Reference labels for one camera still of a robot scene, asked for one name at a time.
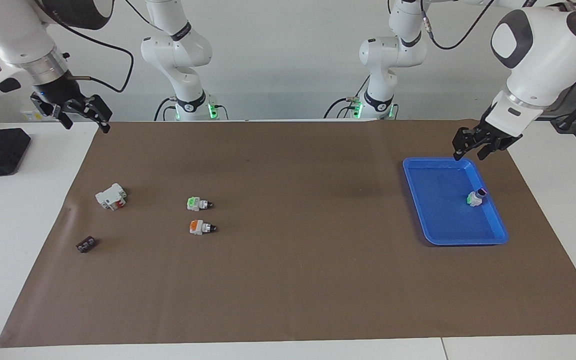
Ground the white wall box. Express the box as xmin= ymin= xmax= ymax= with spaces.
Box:
xmin=21 ymin=111 xmax=64 ymax=123

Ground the black arm base cable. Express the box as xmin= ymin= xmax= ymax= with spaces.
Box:
xmin=154 ymin=96 xmax=179 ymax=122
xmin=324 ymin=75 xmax=369 ymax=120

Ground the white circuit breaker red lever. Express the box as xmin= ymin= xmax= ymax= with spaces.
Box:
xmin=95 ymin=183 xmax=128 ymax=211

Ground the blue plastic tray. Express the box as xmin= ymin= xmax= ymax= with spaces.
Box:
xmin=402 ymin=157 xmax=510 ymax=247

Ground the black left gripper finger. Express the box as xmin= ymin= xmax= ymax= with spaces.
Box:
xmin=452 ymin=127 xmax=479 ymax=162
xmin=477 ymin=142 xmax=501 ymax=161

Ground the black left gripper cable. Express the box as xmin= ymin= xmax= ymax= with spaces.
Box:
xmin=420 ymin=0 xmax=496 ymax=51

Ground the switch with green block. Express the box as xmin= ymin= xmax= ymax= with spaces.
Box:
xmin=186 ymin=196 xmax=214 ymax=212

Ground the brown table mat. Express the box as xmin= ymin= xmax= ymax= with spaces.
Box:
xmin=0 ymin=119 xmax=576 ymax=349

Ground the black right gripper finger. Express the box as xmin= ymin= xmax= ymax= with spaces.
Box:
xmin=70 ymin=94 xmax=114 ymax=134
xmin=30 ymin=96 xmax=74 ymax=130

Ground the switch with orange block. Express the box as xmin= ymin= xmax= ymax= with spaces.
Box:
xmin=188 ymin=219 xmax=217 ymax=236

